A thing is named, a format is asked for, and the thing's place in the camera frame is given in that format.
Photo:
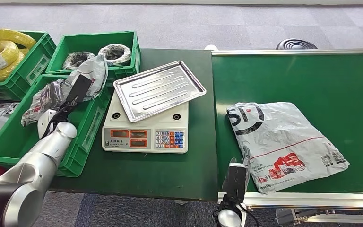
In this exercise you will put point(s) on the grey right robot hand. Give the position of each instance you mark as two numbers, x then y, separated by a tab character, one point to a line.
247	159

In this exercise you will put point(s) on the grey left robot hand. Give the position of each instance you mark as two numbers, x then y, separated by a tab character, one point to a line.
45	122

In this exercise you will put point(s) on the grey courier bag red print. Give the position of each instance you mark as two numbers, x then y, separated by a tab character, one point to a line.
93	72

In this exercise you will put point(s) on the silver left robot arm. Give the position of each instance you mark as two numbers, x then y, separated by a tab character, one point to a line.
34	169

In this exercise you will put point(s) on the green conveyor belt machine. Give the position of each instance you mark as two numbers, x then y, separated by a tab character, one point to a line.
294	78

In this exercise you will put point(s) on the large green plastic crate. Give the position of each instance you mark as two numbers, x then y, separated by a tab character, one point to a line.
18	144

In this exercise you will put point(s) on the grey courier bag black logo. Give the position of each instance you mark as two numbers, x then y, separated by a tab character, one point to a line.
288	134

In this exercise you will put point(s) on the white table caster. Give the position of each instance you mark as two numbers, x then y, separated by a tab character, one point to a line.
181	202

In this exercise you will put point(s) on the white electronic scale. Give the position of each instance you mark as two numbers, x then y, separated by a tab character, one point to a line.
144	137

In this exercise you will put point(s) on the steel scale tray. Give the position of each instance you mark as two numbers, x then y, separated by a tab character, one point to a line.
156	91

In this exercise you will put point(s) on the white round object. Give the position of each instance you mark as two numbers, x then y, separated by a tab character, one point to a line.
211	47

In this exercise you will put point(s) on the black round ribbed base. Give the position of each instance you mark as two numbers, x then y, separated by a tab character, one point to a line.
295	45

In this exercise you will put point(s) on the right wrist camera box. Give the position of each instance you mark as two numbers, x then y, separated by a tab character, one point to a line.
234	183

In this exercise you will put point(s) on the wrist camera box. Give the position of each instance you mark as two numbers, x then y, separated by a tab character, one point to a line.
234	183
79	89

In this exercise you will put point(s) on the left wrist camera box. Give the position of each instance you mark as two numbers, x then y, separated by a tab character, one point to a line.
79	89

